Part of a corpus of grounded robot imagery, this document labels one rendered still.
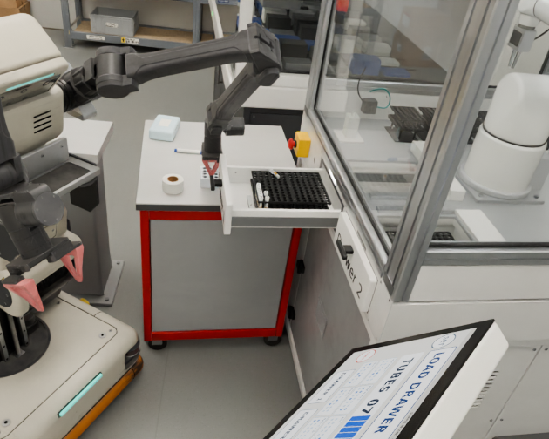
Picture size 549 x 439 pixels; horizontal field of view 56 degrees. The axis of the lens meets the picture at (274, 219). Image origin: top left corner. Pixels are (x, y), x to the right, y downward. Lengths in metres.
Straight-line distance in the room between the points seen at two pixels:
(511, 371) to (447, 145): 0.80
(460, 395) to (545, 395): 1.04
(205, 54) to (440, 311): 0.81
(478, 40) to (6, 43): 0.89
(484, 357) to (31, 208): 0.74
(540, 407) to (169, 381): 1.30
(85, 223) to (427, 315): 1.45
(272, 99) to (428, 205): 1.40
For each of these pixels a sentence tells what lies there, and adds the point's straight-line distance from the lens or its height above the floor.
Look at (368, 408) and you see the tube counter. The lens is 0.79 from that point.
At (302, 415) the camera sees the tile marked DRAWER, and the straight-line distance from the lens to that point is 0.89.
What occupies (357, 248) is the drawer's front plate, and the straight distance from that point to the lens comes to 1.35.
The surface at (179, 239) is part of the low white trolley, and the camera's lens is 1.83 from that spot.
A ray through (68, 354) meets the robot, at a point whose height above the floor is 0.28.
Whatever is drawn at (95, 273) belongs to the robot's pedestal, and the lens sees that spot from 2.40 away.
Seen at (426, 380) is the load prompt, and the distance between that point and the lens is 0.77.
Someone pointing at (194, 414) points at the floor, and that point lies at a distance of 2.08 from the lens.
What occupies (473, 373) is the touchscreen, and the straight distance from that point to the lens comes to 0.78.
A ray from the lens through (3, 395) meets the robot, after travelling 1.87.
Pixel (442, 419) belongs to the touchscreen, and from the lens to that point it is 0.71.
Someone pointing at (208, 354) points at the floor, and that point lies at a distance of 2.25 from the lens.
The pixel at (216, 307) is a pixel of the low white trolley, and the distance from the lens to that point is 2.06.
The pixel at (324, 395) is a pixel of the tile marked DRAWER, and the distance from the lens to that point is 0.91.
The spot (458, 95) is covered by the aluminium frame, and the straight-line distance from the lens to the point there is 0.98.
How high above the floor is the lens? 1.73
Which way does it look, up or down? 35 degrees down
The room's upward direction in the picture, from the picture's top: 8 degrees clockwise
